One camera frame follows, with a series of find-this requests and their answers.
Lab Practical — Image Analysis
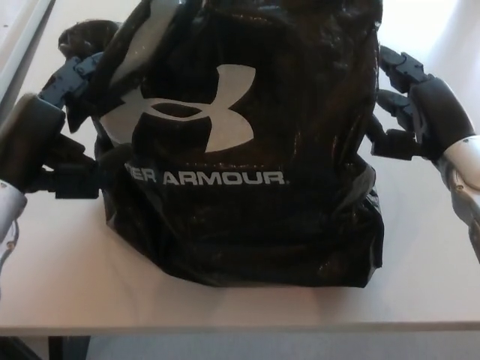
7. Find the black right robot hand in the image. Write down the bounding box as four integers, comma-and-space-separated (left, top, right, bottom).
369, 44, 480, 163

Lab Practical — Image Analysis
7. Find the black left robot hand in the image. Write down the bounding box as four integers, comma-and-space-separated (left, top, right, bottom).
0, 50, 133, 200

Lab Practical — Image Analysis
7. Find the black Under Armour plastic bag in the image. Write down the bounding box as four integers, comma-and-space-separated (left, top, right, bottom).
58, 0, 386, 290

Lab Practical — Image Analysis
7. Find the white adjacent desk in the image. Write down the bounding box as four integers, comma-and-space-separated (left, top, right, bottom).
0, 0, 57, 97

